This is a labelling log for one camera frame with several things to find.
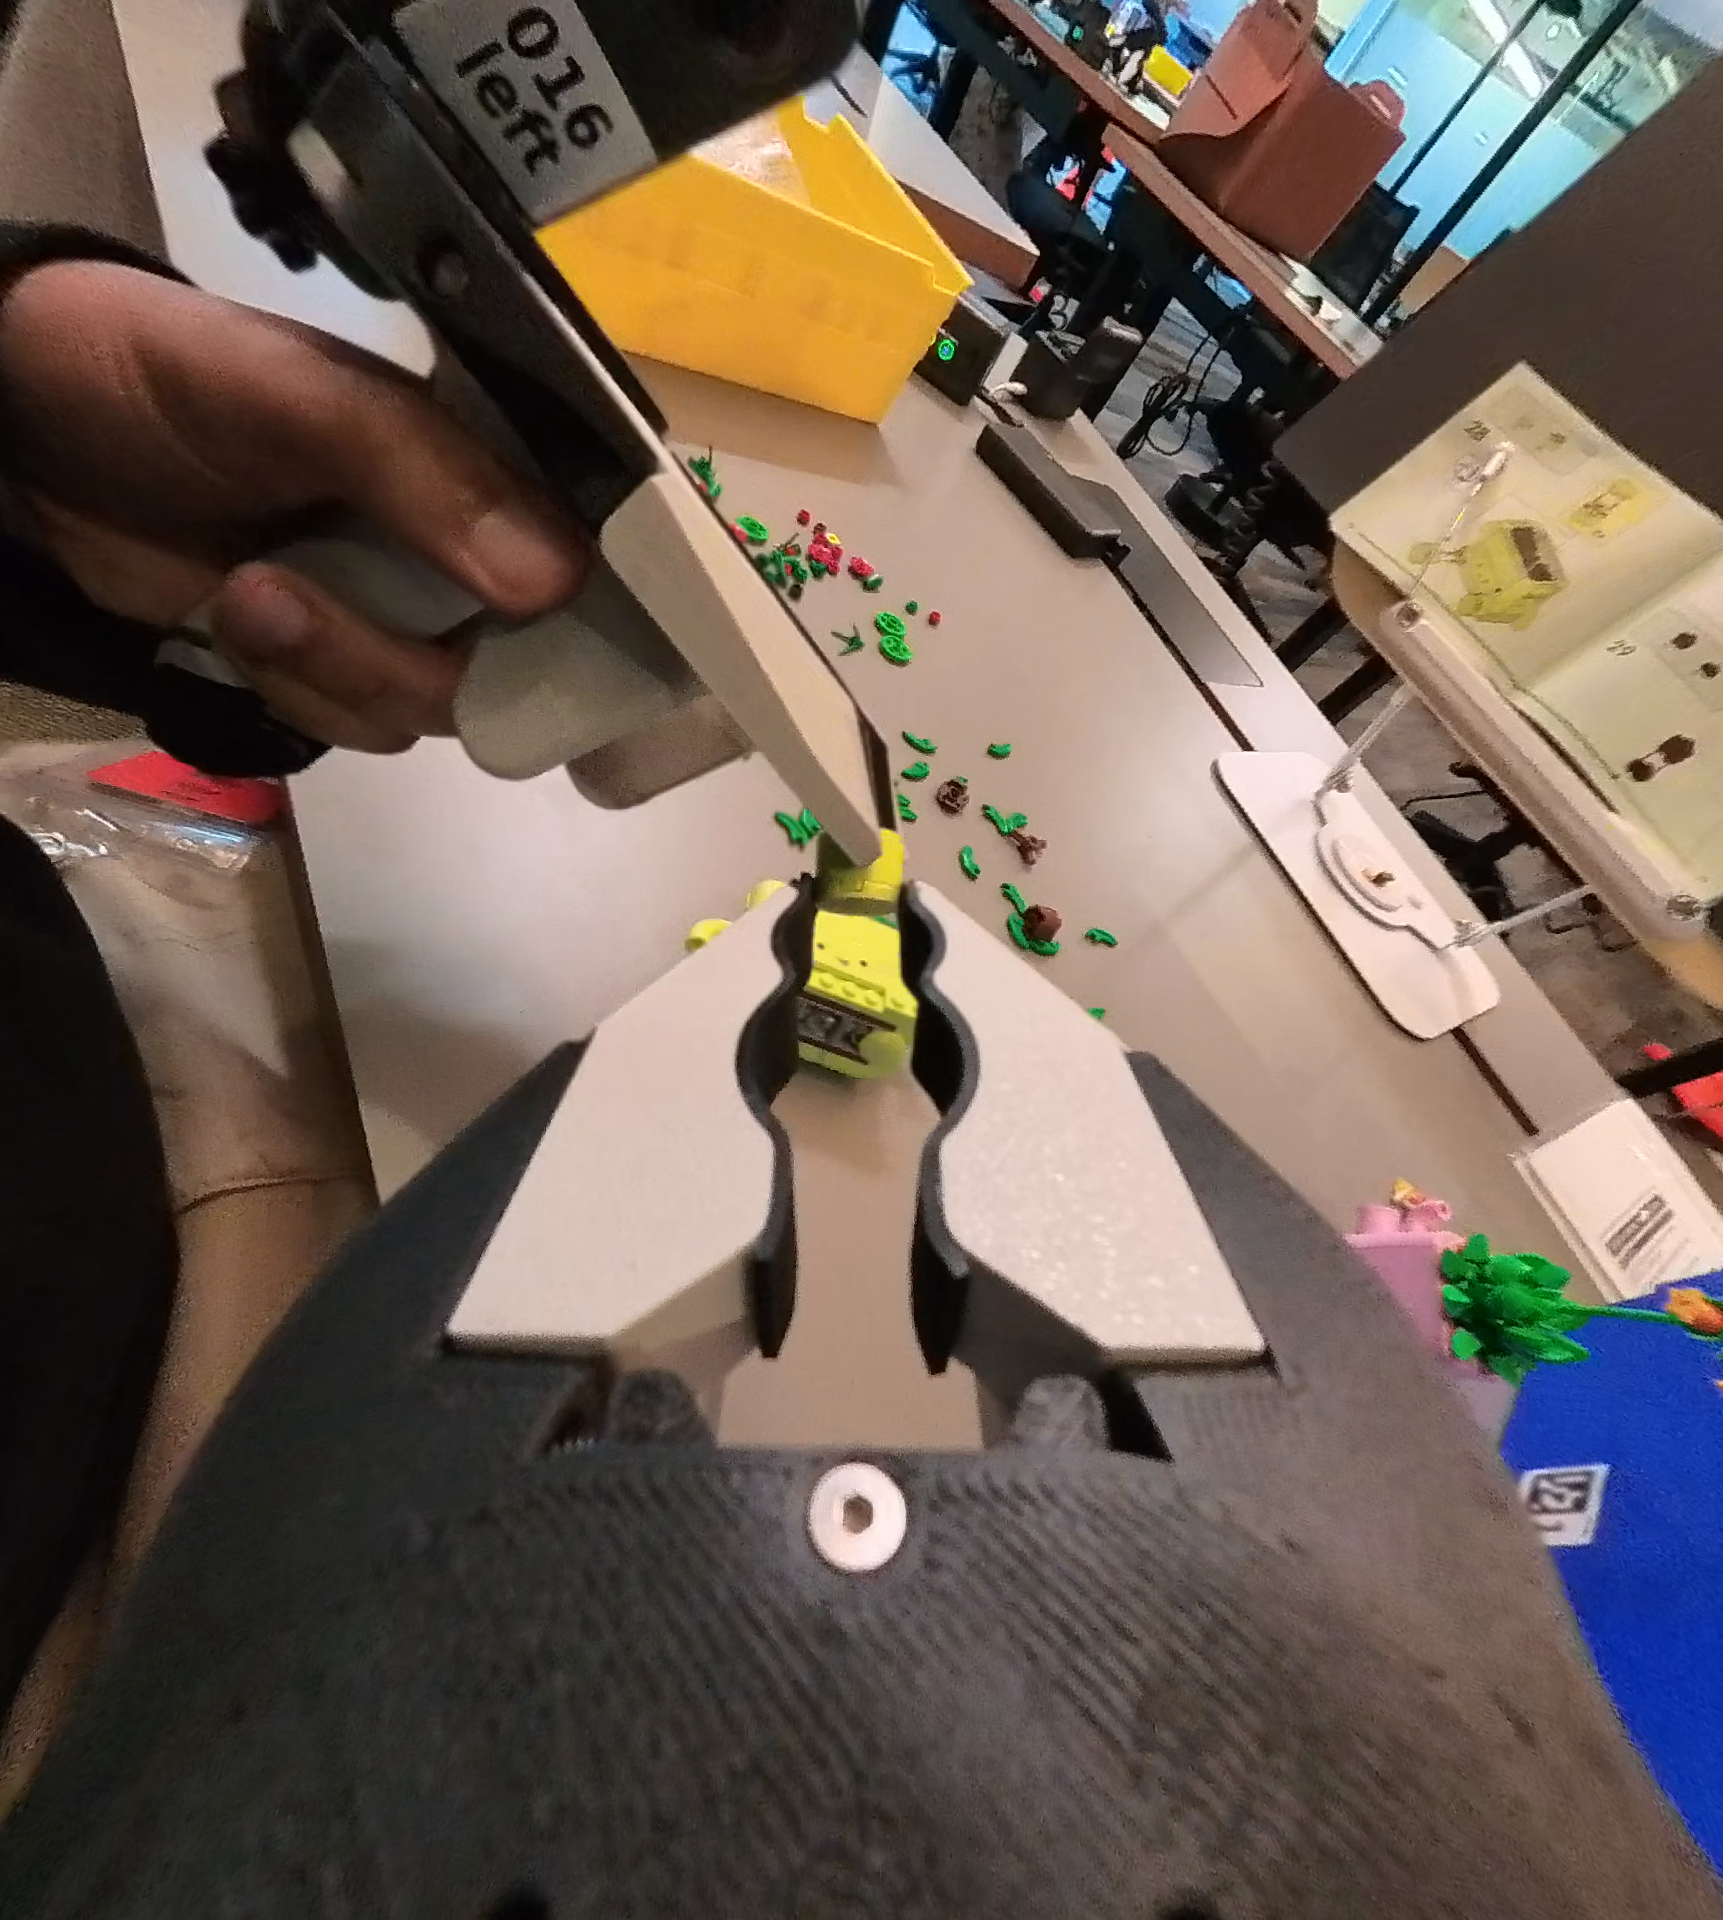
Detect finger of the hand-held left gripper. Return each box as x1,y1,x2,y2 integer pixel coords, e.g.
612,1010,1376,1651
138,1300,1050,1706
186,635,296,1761
600,442,900,871

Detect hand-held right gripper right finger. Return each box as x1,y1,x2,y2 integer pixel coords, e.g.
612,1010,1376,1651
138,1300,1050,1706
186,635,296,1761
904,881,1272,1374

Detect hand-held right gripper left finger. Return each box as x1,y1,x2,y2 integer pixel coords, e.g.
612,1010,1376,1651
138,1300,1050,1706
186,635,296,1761
448,875,822,1364

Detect lime green brick pot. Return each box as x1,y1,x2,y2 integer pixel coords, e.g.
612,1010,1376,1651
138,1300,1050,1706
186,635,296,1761
684,824,926,1086

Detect person's left hand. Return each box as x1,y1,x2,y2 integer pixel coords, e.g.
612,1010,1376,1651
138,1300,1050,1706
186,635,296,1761
0,261,600,760

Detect small red brick pieces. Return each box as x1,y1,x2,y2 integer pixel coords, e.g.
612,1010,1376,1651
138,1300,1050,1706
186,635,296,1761
776,510,888,597

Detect scattered green leaf pieces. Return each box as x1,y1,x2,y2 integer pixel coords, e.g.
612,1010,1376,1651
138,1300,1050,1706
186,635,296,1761
688,450,1126,961

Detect flat black device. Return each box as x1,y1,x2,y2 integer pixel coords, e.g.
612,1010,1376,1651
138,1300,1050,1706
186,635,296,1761
974,419,1128,561

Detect yellow storage bin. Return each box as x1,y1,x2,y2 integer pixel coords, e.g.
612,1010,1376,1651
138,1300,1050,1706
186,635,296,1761
532,95,976,421

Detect black device with green lights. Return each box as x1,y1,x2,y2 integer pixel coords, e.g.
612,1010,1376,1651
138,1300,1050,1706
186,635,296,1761
914,291,1016,407

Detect pink brick pot with plant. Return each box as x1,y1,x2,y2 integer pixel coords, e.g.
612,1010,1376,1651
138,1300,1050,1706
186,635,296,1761
1346,1175,1723,1411

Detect white card box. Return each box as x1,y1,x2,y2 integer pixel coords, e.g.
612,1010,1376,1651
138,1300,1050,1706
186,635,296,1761
1514,1097,1723,1308

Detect clear plastic bag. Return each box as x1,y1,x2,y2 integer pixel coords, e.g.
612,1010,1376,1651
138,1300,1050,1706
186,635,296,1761
28,750,296,905

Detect blue storage bin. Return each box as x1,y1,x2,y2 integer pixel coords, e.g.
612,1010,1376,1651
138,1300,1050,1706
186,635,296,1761
1498,1242,1723,1920

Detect brown paper bag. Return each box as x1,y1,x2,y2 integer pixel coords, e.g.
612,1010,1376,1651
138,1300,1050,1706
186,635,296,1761
1158,0,1408,259

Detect open instruction booklet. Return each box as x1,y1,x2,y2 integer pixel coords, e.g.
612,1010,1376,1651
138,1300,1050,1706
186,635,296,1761
1334,360,1723,888

